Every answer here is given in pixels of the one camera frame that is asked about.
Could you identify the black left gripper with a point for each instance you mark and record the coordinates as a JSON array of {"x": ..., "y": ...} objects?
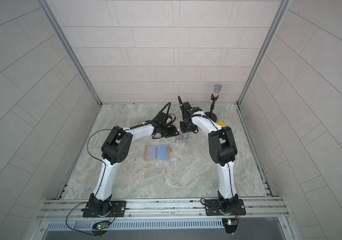
[{"x": 172, "y": 131}]

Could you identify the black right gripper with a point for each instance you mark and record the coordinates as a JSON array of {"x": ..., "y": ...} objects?
[{"x": 183, "y": 129}]

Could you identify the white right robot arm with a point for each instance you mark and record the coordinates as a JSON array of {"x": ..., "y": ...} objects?
[{"x": 222, "y": 150}]

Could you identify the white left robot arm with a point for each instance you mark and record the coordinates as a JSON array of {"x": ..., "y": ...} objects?
[{"x": 116, "y": 148}]

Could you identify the black microphone stand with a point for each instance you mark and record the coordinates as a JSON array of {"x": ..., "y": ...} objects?
[{"x": 215, "y": 94}]

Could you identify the white ventilation grille strip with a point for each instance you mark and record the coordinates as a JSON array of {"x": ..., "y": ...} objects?
[{"x": 144, "y": 224}]

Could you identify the right circuit board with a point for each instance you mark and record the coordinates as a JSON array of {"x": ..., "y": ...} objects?
[{"x": 230, "y": 225}]

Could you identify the left green circuit board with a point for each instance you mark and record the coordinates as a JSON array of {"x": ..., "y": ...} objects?
[{"x": 99, "y": 226}]

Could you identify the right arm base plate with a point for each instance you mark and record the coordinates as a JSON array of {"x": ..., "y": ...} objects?
[{"x": 216, "y": 207}]

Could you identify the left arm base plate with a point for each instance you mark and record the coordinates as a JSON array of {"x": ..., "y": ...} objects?
[{"x": 103, "y": 210}]

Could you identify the aluminium mounting rail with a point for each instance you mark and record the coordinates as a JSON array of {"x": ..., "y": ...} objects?
[{"x": 184, "y": 208}]

